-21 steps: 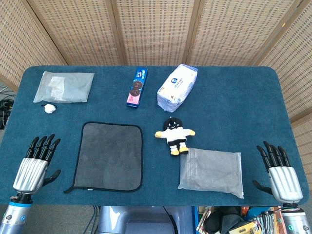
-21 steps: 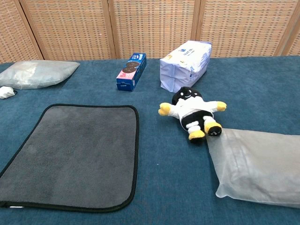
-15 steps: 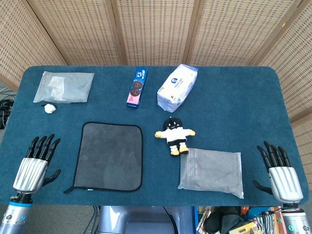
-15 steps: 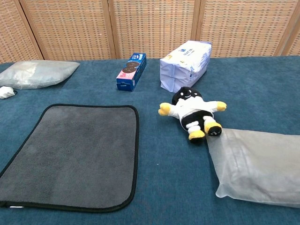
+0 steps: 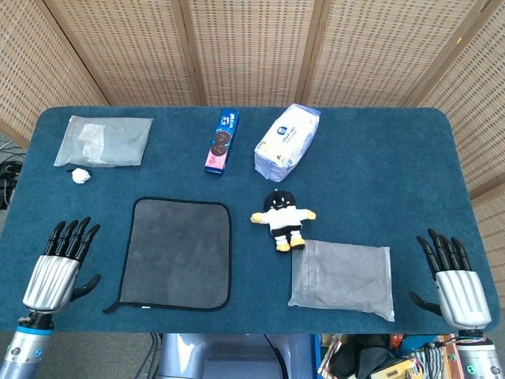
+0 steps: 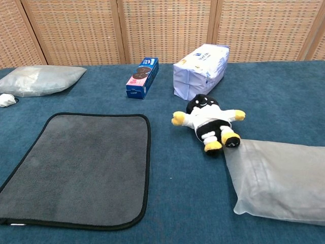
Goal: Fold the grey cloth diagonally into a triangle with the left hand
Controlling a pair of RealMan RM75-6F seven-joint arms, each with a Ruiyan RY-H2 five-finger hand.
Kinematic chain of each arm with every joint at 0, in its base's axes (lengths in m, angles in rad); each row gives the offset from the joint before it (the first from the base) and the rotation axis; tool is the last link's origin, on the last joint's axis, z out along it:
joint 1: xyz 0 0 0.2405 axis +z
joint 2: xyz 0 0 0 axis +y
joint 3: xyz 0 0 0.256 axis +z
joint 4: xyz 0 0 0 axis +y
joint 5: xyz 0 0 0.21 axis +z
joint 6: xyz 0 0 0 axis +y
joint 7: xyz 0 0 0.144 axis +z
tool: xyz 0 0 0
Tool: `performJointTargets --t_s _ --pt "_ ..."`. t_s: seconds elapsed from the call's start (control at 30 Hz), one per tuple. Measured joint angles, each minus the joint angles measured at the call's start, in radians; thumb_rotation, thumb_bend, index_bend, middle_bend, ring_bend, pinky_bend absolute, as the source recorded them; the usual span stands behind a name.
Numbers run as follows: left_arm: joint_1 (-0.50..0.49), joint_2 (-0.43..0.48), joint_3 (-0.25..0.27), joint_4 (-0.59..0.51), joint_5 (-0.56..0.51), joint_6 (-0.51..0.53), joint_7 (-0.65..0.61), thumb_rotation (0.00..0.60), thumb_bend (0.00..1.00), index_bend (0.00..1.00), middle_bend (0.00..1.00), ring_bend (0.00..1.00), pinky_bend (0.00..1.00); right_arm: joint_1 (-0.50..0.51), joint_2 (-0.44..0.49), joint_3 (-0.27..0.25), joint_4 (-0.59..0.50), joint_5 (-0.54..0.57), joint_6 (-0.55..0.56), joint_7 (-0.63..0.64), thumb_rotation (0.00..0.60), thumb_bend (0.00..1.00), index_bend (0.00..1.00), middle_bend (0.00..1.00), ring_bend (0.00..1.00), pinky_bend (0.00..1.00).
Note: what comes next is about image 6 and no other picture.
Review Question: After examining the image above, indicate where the black and white plush doll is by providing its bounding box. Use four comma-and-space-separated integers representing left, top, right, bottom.
171, 94, 246, 156

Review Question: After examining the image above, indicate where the woven rattan folding screen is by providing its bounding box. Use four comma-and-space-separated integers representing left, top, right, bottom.
0, 0, 325, 69

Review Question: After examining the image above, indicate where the large translucent grey pillow bag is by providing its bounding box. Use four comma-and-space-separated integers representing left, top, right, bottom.
223, 139, 325, 227

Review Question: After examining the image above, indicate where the small translucent grey pillow bag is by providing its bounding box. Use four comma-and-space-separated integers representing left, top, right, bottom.
0, 65, 87, 98

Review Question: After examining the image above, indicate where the grey and green cloth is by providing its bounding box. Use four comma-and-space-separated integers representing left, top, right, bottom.
0, 112, 151, 232

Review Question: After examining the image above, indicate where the white tissue pack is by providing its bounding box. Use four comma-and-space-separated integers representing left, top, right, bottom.
173, 44, 230, 101

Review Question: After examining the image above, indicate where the blue cookie box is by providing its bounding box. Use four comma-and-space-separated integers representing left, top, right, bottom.
125, 57, 159, 100

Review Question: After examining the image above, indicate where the white crumpled cloth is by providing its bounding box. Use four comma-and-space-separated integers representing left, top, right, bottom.
0, 93, 17, 108

